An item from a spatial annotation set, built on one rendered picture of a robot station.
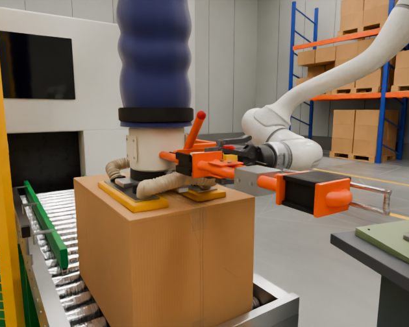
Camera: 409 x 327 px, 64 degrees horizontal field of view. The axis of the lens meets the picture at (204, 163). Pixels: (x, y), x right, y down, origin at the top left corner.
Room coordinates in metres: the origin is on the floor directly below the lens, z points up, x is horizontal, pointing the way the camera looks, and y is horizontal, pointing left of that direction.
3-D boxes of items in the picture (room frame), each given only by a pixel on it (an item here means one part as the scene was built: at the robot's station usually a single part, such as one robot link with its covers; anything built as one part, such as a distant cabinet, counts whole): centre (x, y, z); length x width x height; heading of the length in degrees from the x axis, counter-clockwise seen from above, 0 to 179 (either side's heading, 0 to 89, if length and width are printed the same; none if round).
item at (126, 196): (0.96, 0.23, 0.97); 0.34 x 0.10 x 0.05; 33
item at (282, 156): (0.91, -0.19, 1.07); 0.09 x 0.06 x 0.09; 33
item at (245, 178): (0.62, -0.10, 1.07); 0.07 x 0.07 x 0.04; 33
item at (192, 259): (1.10, 0.18, 0.75); 0.60 x 0.40 x 0.40; 34
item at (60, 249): (1.92, 1.05, 0.60); 1.60 x 0.11 x 0.09; 33
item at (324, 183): (0.50, -0.17, 1.08); 0.08 x 0.07 x 0.05; 33
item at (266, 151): (0.87, -0.13, 1.07); 0.09 x 0.07 x 0.08; 123
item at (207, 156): (0.80, 0.01, 1.08); 0.10 x 0.08 x 0.06; 123
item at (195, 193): (1.06, 0.07, 0.97); 0.34 x 0.10 x 0.05; 33
